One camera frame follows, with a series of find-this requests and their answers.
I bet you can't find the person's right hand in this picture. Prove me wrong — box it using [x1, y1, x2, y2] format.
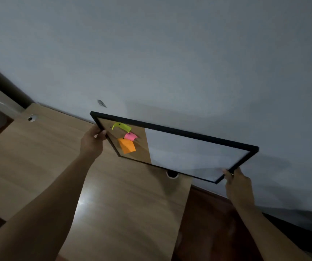
[223, 167, 255, 207]

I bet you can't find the person's left hand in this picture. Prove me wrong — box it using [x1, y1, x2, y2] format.
[80, 125, 107, 160]

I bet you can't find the black framed cork whiteboard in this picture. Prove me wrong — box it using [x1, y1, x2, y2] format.
[90, 111, 259, 185]

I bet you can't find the person's right forearm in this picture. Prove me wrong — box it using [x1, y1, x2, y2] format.
[233, 202, 312, 261]

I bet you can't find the person's left forearm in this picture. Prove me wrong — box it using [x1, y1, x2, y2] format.
[0, 152, 95, 261]

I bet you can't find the yellow-green sticky note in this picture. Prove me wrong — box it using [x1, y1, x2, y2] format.
[111, 122, 132, 133]

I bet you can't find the orange sticky note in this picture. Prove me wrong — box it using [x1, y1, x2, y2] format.
[117, 138, 136, 155]

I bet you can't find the wooden desk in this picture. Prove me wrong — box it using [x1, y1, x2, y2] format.
[0, 103, 192, 261]

